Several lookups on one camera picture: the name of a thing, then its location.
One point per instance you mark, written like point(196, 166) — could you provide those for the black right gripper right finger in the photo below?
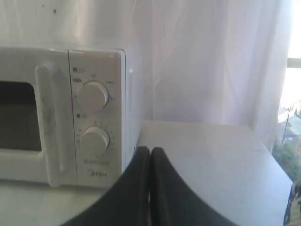
point(172, 202)

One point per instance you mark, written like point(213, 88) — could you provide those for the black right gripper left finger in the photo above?
point(126, 203)

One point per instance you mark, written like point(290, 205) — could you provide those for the white microwave door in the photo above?
point(37, 141)

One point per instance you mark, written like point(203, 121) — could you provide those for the white microwave oven body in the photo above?
point(120, 118)

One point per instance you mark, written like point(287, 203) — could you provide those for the lower white control knob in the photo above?
point(94, 140)

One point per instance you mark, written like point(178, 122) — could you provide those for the white control knob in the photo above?
point(94, 140)
point(93, 97)

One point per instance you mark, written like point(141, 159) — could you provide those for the upper white control knob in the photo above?
point(93, 97)

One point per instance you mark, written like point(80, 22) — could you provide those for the white backdrop curtain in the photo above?
point(215, 61)

